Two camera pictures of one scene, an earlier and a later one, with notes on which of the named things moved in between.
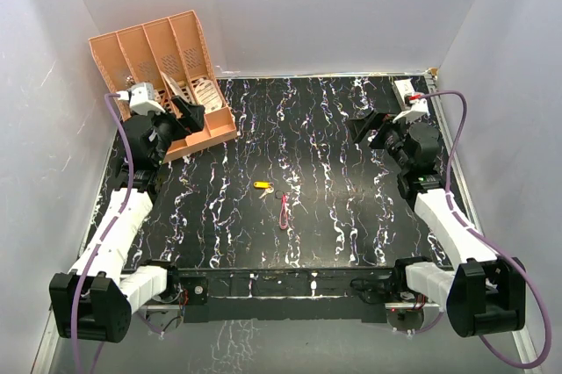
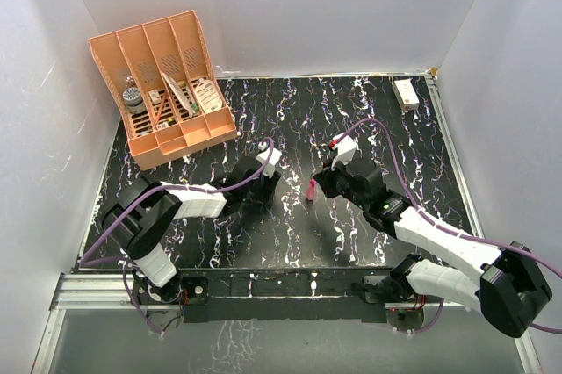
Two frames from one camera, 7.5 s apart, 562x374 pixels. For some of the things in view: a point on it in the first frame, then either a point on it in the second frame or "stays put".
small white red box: (402, 88) stays put
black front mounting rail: (279, 294) stays put
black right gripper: (362, 126) to (326, 179)
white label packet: (207, 96) stays put
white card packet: (174, 87) stays put
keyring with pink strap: (284, 219) to (312, 189)
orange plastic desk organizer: (170, 53) stays put
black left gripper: (192, 120) to (268, 185)
